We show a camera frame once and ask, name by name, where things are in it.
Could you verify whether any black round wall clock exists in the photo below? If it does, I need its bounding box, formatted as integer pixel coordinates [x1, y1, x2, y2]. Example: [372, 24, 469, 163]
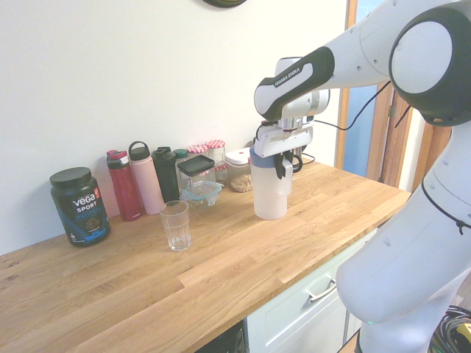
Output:
[201, 0, 248, 8]

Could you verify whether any silver drawer handle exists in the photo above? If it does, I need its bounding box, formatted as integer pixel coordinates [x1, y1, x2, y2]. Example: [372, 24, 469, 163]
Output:
[305, 277, 340, 302]

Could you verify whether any pink water bottle black cap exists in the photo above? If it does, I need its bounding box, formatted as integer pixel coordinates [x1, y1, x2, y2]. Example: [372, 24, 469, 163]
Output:
[128, 140, 166, 215]

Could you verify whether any clear ribbed drinking glass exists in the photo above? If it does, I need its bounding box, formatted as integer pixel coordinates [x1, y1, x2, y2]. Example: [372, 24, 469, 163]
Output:
[158, 200, 193, 252]

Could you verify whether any glass container teal lid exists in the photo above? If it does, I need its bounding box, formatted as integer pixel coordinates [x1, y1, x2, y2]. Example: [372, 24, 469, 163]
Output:
[179, 182, 224, 211]

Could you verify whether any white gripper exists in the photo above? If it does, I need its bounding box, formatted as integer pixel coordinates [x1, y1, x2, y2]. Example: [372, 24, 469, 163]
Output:
[252, 122, 316, 181]

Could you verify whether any red water bottle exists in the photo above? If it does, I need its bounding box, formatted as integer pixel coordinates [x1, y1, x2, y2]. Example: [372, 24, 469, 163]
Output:
[106, 149, 143, 223]

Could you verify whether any translucent water pitcher blue lid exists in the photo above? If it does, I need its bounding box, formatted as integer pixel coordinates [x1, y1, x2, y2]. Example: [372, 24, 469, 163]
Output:
[249, 145, 295, 221]

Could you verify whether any black shaker bottle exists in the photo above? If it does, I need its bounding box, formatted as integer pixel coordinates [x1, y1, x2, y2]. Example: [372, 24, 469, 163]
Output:
[151, 146, 181, 204]

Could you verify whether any black protein powder tub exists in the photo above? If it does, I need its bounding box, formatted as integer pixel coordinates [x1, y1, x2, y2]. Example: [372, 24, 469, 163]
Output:
[49, 167, 112, 248]

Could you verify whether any black coiled cable bundle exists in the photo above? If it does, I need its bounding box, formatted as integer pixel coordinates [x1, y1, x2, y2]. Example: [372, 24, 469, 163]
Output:
[428, 304, 471, 353]

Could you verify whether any cereal container white lid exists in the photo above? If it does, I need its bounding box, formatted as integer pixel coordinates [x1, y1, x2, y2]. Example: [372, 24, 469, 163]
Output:
[224, 149, 255, 193]

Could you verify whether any pale cabinet drawer front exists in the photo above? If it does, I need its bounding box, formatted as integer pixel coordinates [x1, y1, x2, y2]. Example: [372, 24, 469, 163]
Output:
[245, 224, 380, 353]

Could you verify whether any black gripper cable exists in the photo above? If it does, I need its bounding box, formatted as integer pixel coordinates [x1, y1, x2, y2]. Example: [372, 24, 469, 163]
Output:
[314, 81, 392, 132]

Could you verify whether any wooden door frame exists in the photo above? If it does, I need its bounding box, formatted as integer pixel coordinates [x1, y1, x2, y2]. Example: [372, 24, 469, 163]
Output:
[336, 0, 452, 190]

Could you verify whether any square container black lid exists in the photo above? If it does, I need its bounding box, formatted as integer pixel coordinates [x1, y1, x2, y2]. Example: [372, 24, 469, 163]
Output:
[177, 154, 216, 192]

